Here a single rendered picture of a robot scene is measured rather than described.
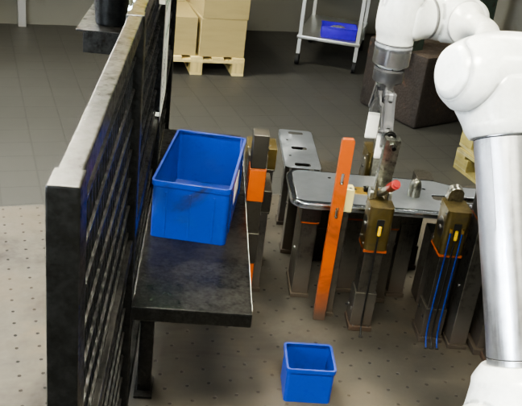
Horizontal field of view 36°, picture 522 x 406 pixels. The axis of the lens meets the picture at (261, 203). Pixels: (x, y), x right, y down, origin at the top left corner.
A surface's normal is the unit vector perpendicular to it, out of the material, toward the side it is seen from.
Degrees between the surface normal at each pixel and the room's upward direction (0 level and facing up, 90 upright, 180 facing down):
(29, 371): 0
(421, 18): 87
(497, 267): 77
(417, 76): 90
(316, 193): 0
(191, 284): 0
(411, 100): 90
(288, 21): 90
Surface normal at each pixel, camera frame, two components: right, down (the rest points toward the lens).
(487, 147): -0.71, 0.00
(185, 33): 0.23, 0.45
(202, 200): -0.08, 0.43
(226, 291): 0.11, -0.89
